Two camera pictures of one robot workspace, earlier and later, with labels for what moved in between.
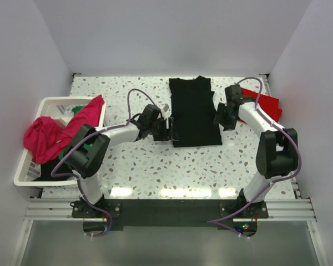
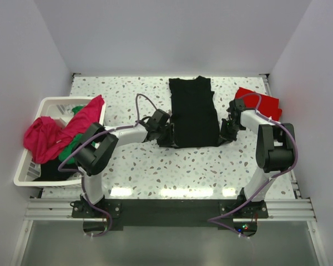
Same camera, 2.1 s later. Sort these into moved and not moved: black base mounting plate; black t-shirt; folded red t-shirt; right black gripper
Moved: right black gripper
Not moved: folded red t-shirt; black base mounting plate; black t-shirt
